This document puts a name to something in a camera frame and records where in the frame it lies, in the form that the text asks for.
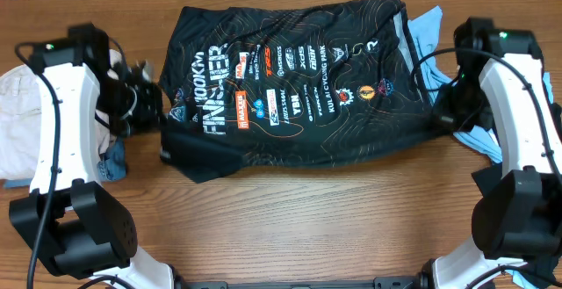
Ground black printed cycling jersey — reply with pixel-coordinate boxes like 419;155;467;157
160;0;440;183

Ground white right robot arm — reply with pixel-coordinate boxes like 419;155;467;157
411;17;561;288

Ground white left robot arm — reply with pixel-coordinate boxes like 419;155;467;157
9;24;183;288

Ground blue denim jeans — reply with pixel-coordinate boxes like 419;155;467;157
1;138;127;189

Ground light blue shirt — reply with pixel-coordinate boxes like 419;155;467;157
407;5;558;288

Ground beige folded trousers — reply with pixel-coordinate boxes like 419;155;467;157
1;65;117;157

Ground plain black garment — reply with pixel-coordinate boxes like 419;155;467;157
470;72;562;289

